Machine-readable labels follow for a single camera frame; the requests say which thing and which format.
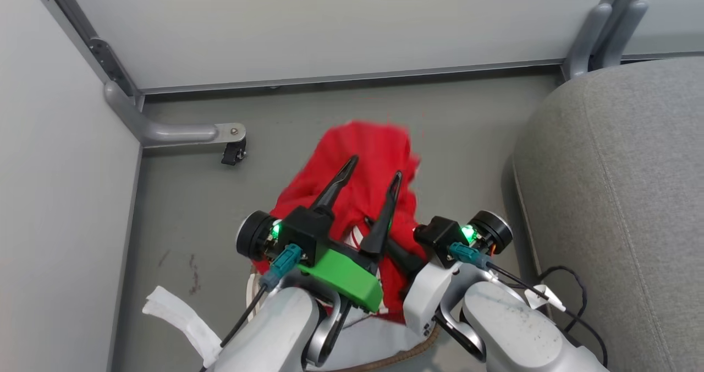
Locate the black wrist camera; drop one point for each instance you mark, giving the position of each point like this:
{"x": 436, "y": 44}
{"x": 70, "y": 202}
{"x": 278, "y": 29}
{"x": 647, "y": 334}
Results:
{"x": 440, "y": 234}
{"x": 302, "y": 230}

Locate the grey partition bottom rail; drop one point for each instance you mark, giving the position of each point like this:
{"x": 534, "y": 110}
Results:
{"x": 352, "y": 77}

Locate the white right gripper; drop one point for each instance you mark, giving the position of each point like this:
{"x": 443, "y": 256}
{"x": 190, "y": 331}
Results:
{"x": 428, "y": 297}

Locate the grey partition foot tube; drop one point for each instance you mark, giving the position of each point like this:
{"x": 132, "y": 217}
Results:
{"x": 165, "y": 133}

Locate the red clothing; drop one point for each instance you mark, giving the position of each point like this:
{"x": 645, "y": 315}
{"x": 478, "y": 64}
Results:
{"x": 366, "y": 152}

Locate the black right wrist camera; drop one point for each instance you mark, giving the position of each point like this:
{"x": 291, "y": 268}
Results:
{"x": 440, "y": 234}

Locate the grey partition frame post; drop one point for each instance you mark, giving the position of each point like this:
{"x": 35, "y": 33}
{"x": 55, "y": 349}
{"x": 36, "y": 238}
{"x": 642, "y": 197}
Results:
{"x": 93, "y": 42}

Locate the black caster wheel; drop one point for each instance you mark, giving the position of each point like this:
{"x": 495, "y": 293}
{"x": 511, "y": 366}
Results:
{"x": 234, "y": 153}

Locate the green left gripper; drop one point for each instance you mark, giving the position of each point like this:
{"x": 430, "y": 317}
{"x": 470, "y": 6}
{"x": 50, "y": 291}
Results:
{"x": 344, "y": 275}

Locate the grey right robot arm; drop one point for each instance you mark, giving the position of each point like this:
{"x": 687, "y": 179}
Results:
{"x": 511, "y": 328}

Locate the grey double partition foot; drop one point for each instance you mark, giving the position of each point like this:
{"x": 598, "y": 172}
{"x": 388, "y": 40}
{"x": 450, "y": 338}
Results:
{"x": 599, "y": 36}

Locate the grey fabric sofa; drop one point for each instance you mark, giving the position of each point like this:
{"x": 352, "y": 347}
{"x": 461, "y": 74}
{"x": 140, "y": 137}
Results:
{"x": 621, "y": 207}

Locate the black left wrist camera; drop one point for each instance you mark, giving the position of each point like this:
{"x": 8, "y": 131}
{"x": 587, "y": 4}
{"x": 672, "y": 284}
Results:
{"x": 302, "y": 230}

